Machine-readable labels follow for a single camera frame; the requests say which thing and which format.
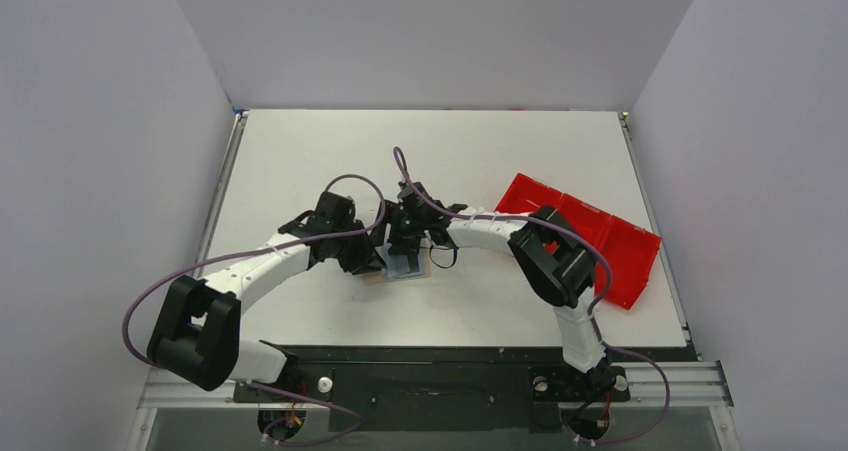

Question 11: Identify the beige leather card holder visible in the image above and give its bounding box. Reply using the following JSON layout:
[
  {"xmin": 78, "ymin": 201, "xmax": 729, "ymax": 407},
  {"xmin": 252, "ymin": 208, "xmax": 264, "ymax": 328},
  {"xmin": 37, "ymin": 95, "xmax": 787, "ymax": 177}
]
[{"xmin": 362, "ymin": 253, "xmax": 431, "ymax": 285}]

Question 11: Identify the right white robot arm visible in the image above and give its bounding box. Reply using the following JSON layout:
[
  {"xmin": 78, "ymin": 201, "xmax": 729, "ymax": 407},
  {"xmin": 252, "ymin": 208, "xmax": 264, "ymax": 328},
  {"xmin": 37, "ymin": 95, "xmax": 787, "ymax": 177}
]
[{"xmin": 383, "ymin": 182, "xmax": 605, "ymax": 398}]

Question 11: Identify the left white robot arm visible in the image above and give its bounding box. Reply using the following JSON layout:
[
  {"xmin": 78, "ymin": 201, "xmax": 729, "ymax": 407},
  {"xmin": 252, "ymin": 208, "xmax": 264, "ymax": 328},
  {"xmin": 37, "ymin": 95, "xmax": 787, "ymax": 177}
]
[{"xmin": 146, "ymin": 191, "xmax": 386, "ymax": 401}]

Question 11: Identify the red plastic bin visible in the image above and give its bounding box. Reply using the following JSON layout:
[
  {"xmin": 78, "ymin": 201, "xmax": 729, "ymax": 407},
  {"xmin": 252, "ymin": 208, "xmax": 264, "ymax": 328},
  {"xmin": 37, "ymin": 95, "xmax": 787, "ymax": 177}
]
[{"xmin": 496, "ymin": 173, "xmax": 662, "ymax": 310}]

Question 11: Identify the black looped cable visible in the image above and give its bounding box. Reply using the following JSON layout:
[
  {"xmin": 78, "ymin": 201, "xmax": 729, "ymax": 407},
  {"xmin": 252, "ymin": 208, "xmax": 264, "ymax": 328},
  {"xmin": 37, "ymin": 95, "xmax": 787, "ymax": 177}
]
[{"xmin": 427, "ymin": 235, "xmax": 460, "ymax": 270}]

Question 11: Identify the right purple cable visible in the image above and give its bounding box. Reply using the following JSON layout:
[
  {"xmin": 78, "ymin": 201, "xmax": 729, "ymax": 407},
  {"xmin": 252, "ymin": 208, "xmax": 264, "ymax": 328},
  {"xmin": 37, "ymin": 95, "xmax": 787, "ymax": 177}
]
[{"xmin": 392, "ymin": 146, "xmax": 672, "ymax": 446}]

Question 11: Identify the purple cable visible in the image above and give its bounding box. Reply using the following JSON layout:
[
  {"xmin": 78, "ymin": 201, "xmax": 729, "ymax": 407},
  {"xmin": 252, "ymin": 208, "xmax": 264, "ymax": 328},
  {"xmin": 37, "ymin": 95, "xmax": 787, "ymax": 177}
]
[
  {"xmin": 121, "ymin": 173, "xmax": 388, "ymax": 368},
  {"xmin": 392, "ymin": 146, "xmax": 672, "ymax": 446}
]

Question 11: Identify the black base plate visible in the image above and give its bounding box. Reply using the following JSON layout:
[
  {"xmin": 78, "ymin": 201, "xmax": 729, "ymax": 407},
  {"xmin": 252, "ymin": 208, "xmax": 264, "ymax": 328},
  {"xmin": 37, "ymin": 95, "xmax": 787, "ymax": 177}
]
[{"xmin": 233, "ymin": 343, "xmax": 698, "ymax": 435}]

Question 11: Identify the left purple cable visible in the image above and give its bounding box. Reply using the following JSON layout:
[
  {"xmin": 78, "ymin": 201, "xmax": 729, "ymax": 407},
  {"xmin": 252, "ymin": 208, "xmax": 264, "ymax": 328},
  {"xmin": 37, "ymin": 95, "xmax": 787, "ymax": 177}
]
[{"xmin": 121, "ymin": 173, "xmax": 388, "ymax": 368}]

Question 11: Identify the aluminium frame rail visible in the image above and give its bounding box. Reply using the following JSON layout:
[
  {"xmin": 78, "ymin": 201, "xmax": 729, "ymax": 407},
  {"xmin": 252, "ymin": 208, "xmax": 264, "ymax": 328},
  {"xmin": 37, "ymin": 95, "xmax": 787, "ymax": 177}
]
[{"xmin": 140, "ymin": 110, "xmax": 738, "ymax": 450}]

